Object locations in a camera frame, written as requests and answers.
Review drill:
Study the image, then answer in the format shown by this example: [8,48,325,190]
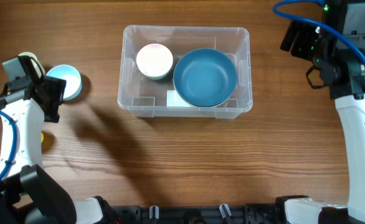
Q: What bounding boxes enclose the pink plastic bowl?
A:
[136,44,174,73]

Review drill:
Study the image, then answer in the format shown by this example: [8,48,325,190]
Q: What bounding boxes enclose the mint green plastic bowl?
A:
[142,70,170,80]

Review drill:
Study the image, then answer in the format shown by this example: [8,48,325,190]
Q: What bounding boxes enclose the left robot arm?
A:
[0,55,106,223]

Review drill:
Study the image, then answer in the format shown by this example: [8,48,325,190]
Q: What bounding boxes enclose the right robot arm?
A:
[276,0,365,223]

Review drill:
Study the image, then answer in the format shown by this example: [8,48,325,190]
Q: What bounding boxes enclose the clear plastic storage container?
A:
[118,25,254,119]

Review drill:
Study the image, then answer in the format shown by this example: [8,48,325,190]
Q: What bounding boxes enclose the light blue plastic bowl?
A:
[46,65,82,101]

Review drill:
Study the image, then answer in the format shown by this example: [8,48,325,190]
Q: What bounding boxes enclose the pale green plastic cup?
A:
[19,52,45,77]

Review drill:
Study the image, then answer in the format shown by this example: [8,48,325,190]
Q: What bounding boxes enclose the yellow plastic cup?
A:
[40,132,44,143]

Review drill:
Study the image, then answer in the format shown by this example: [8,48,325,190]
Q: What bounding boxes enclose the right blue cable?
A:
[272,0,365,131]

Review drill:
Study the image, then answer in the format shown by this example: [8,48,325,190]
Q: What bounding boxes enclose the blue cable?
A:
[272,0,365,131]
[0,108,18,218]

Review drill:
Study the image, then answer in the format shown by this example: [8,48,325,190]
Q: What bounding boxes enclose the left blue cable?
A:
[0,108,18,218]

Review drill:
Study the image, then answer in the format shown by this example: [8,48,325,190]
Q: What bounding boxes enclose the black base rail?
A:
[113,204,281,224]

